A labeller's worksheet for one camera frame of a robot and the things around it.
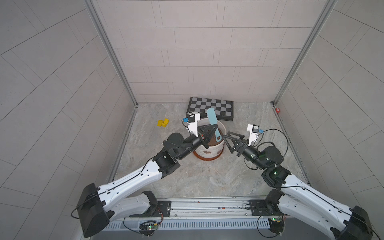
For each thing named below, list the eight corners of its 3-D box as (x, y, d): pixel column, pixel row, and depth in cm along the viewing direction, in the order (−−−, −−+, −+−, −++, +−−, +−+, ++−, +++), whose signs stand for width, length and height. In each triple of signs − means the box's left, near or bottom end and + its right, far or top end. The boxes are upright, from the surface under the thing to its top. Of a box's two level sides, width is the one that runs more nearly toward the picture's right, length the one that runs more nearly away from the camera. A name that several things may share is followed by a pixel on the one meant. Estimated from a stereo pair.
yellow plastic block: (157, 127, 105) (156, 125, 103) (158, 120, 108) (158, 118, 107) (168, 127, 105) (167, 125, 103) (169, 120, 108) (168, 118, 107)
